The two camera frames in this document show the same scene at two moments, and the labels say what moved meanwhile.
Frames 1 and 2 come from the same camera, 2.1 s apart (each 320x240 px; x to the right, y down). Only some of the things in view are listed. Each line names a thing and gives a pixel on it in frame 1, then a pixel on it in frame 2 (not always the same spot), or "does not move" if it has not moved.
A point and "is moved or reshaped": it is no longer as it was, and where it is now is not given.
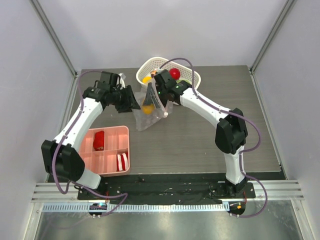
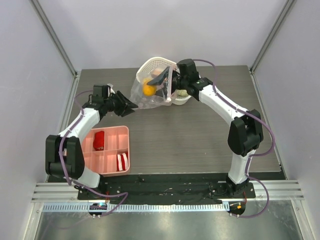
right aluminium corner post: (288, 5) does not move
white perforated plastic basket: (177, 70) does not move
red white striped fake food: (122, 161) does not move
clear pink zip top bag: (152, 110) is moved or reshaped
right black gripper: (158, 81) -> (170, 81)
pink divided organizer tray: (106, 150) does not move
